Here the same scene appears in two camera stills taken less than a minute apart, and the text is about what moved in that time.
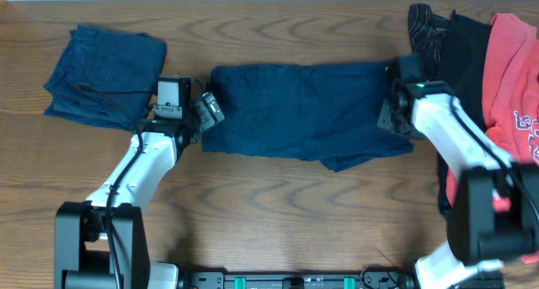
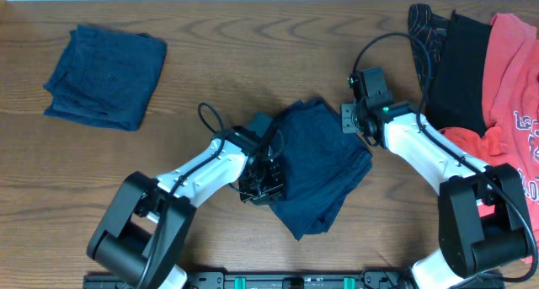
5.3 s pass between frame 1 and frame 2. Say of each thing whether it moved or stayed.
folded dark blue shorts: stayed
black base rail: stayed
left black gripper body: moved
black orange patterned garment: stayed
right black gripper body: moved
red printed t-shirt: stayed
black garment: stayed
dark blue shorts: moved
